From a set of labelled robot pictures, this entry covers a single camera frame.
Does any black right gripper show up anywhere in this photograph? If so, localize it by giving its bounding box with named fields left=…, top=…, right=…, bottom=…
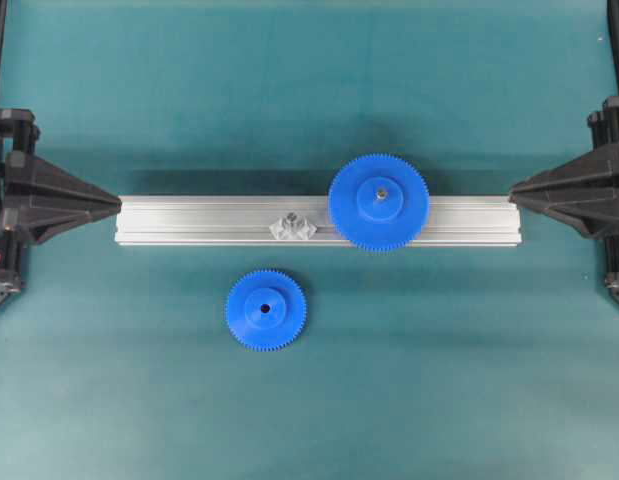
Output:
left=508, top=95, right=619, bottom=301

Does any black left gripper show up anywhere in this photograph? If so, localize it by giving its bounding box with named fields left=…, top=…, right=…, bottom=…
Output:
left=0, top=109, right=122, bottom=307

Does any small blue gear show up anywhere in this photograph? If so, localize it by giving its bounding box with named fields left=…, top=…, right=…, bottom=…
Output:
left=224, top=269, right=308, bottom=352

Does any large blue gear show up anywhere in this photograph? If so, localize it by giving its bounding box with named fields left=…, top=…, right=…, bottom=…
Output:
left=328, top=153, right=430, bottom=252

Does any silver aluminium extrusion rail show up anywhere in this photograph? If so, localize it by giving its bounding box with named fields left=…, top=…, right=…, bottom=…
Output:
left=114, top=196, right=522, bottom=247

